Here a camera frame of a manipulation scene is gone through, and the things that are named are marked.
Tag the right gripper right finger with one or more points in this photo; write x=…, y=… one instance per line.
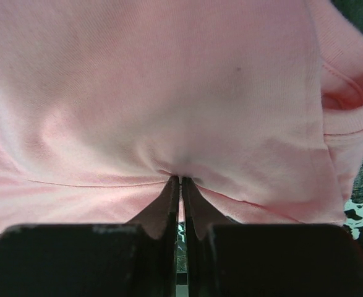
x=225, y=258

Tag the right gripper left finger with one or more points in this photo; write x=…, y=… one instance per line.
x=136, y=258

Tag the light pink t-shirt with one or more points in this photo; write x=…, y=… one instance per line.
x=156, y=102

